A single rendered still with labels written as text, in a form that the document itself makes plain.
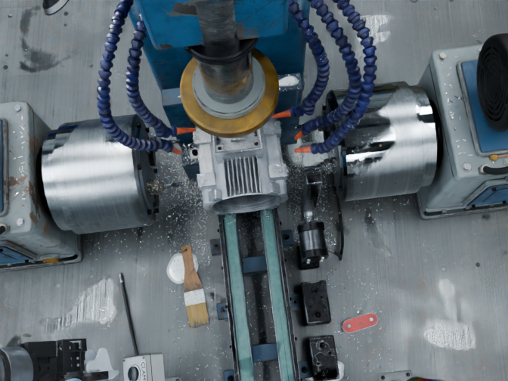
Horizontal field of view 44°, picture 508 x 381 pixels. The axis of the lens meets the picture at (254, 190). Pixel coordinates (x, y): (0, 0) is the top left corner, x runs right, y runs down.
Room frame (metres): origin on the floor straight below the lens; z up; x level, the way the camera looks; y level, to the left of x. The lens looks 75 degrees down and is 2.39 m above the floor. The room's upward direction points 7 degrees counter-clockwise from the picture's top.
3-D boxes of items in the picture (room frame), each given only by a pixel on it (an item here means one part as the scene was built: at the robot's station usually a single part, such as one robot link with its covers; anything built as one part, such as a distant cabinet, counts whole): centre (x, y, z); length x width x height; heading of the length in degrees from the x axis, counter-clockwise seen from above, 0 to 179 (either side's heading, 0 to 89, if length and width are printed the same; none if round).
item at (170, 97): (0.61, 0.02, 0.97); 0.30 x 0.11 x 0.34; 90
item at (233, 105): (0.49, 0.02, 1.43); 0.18 x 0.18 x 0.48
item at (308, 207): (0.32, -0.11, 1.12); 0.04 x 0.03 x 0.26; 0
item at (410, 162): (0.45, -0.31, 1.04); 0.41 x 0.25 x 0.25; 90
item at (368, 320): (0.08, -0.22, 0.81); 0.09 x 0.03 x 0.02; 100
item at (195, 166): (0.52, 0.13, 0.86); 0.07 x 0.06 x 0.12; 90
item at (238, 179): (0.45, 0.02, 1.02); 0.20 x 0.19 x 0.19; 0
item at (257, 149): (0.49, 0.02, 1.11); 0.12 x 0.11 x 0.07; 0
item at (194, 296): (0.22, 0.18, 0.80); 0.21 x 0.05 x 0.01; 5
